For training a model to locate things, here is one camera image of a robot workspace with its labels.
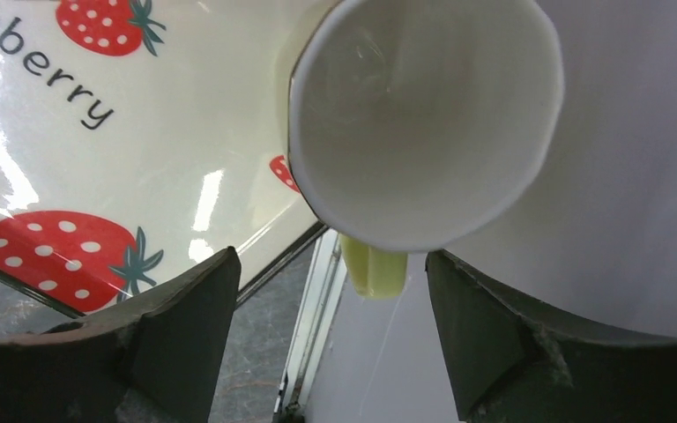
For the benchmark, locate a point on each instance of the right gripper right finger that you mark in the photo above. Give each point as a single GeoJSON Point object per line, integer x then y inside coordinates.
{"type": "Point", "coordinates": [513, 358]}

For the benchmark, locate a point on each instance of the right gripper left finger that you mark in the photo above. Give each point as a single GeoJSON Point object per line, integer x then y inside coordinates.
{"type": "Point", "coordinates": [166, 343]}

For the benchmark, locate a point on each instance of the yellow mug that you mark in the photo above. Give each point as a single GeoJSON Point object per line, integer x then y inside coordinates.
{"type": "Point", "coordinates": [407, 125]}

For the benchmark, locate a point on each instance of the strawberry pattern tray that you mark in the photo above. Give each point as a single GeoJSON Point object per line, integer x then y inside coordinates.
{"type": "Point", "coordinates": [139, 138]}

